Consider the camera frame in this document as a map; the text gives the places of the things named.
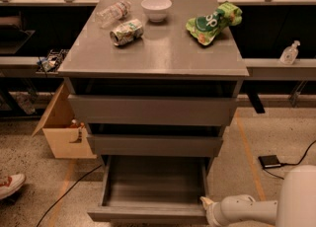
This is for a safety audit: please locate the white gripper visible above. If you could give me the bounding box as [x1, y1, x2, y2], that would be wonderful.
[199, 196, 227, 227]

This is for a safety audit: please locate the grey bottom drawer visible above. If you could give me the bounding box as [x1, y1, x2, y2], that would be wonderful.
[88, 156, 208, 225]

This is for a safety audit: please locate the grey drawer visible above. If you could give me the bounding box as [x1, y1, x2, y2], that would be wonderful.
[88, 156, 208, 225]
[68, 95, 236, 126]
[87, 134, 222, 157]

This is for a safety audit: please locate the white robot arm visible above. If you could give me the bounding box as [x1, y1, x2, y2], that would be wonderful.
[200, 165, 316, 227]

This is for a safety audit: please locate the grey middle drawer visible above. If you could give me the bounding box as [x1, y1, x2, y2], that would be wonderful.
[87, 134, 222, 157]

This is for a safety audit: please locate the grey drawer cabinet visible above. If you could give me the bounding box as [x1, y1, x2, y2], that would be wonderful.
[57, 0, 250, 173]

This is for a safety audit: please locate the grey top drawer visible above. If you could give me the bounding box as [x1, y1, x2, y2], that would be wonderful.
[68, 95, 236, 126]

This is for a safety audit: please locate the black foot pedal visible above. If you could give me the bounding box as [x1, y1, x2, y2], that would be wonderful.
[258, 155, 281, 169]

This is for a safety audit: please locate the cardboard box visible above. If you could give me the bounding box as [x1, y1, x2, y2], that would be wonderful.
[33, 83, 96, 159]

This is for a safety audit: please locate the clear hand sanitizer bottle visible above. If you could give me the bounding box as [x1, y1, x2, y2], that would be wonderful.
[279, 40, 300, 65]

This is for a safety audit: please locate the green chip bag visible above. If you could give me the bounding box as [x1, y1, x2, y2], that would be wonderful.
[186, 1, 242, 46]

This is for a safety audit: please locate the grey metal shelf rack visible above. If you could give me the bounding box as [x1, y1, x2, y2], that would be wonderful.
[0, 0, 316, 120]

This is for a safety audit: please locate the crushed green white can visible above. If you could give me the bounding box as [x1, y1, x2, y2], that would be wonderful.
[110, 19, 143, 46]

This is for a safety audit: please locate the white red sneaker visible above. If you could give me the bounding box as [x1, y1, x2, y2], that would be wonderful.
[0, 174, 26, 199]

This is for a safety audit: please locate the white bowl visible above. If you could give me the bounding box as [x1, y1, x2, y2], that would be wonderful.
[141, 0, 172, 23]

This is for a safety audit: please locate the clear plastic water bottle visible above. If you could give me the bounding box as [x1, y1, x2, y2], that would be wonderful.
[96, 0, 131, 28]

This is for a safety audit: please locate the black pedal cable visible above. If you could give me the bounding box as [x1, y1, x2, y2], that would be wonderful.
[263, 138, 316, 181]

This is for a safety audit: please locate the black floor cable left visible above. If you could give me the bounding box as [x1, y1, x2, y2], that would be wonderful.
[35, 164, 103, 227]

